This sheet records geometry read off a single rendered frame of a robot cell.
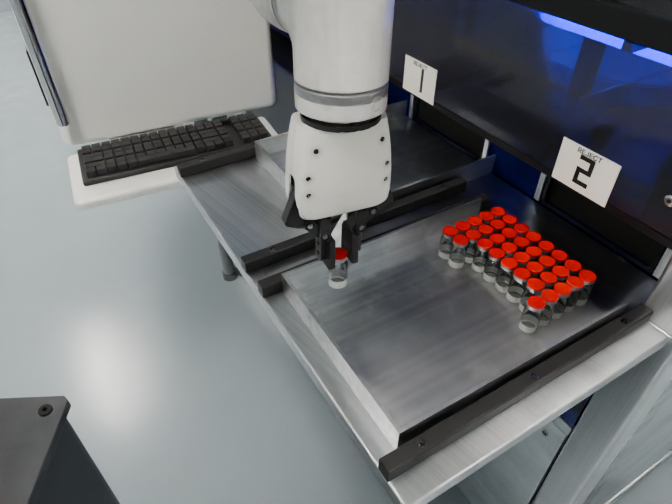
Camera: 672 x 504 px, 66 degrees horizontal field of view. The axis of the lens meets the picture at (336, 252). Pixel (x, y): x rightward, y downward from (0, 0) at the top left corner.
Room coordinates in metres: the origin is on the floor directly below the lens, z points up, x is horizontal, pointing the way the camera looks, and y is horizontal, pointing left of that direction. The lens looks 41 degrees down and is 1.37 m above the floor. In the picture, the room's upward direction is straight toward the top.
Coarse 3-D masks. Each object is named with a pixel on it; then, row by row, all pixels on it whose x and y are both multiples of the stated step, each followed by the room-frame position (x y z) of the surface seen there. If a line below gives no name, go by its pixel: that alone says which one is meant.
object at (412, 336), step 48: (384, 240) 0.56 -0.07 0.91; (432, 240) 0.59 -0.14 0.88; (288, 288) 0.47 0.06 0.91; (384, 288) 0.49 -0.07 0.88; (432, 288) 0.49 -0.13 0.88; (480, 288) 0.49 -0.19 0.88; (336, 336) 0.41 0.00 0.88; (384, 336) 0.41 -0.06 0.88; (432, 336) 0.41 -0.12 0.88; (480, 336) 0.41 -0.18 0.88; (528, 336) 0.41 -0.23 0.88; (576, 336) 0.39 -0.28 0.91; (384, 384) 0.34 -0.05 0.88; (432, 384) 0.34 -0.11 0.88; (480, 384) 0.32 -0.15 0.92; (384, 432) 0.28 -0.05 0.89
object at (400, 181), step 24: (408, 120) 0.98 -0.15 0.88; (264, 144) 0.84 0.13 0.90; (408, 144) 0.88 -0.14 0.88; (432, 144) 0.88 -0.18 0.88; (408, 168) 0.79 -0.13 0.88; (432, 168) 0.79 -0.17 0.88; (456, 168) 0.74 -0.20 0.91; (480, 168) 0.77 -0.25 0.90; (408, 192) 0.69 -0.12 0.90; (336, 216) 0.62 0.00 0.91
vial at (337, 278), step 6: (336, 264) 0.43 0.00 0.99; (342, 264) 0.43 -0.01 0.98; (330, 270) 0.43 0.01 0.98; (336, 270) 0.42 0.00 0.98; (342, 270) 0.42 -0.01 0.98; (330, 276) 0.43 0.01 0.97; (336, 276) 0.42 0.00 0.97; (342, 276) 0.42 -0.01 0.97; (330, 282) 0.42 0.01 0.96; (336, 282) 0.42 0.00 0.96; (342, 282) 0.42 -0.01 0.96; (336, 288) 0.42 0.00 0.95
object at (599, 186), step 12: (564, 144) 0.60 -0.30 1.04; (576, 144) 0.58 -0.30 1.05; (564, 156) 0.59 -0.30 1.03; (576, 156) 0.58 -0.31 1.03; (588, 156) 0.56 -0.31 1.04; (600, 156) 0.55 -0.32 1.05; (564, 168) 0.59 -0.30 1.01; (588, 168) 0.56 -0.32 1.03; (600, 168) 0.55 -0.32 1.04; (612, 168) 0.53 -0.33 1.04; (564, 180) 0.58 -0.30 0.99; (588, 180) 0.55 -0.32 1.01; (600, 180) 0.54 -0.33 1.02; (612, 180) 0.53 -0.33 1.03; (588, 192) 0.55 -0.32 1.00; (600, 192) 0.54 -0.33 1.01; (600, 204) 0.53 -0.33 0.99
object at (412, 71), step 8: (408, 56) 0.88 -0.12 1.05; (408, 64) 0.88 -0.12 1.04; (416, 64) 0.86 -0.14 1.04; (424, 64) 0.85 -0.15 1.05; (408, 72) 0.88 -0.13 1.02; (416, 72) 0.86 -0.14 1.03; (424, 72) 0.84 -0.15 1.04; (432, 72) 0.83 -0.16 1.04; (408, 80) 0.88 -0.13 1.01; (416, 80) 0.86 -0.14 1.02; (424, 80) 0.84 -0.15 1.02; (432, 80) 0.83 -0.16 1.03; (408, 88) 0.88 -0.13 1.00; (416, 88) 0.86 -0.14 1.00; (424, 88) 0.84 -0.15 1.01; (432, 88) 0.82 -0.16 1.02; (424, 96) 0.84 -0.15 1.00; (432, 96) 0.82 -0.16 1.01; (432, 104) 0.82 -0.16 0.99
